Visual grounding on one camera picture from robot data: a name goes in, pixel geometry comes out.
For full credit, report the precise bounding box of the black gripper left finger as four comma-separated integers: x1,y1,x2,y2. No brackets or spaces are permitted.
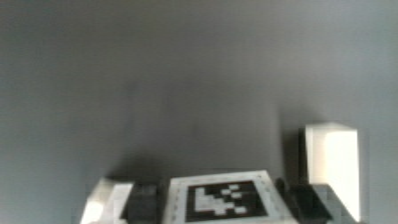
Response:
79,176,162,224

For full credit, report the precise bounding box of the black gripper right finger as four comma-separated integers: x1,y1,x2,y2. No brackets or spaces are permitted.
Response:
274,177,363,224

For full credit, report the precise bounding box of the white leg block with tag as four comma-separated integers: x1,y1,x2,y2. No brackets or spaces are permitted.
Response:
162,170,299,224

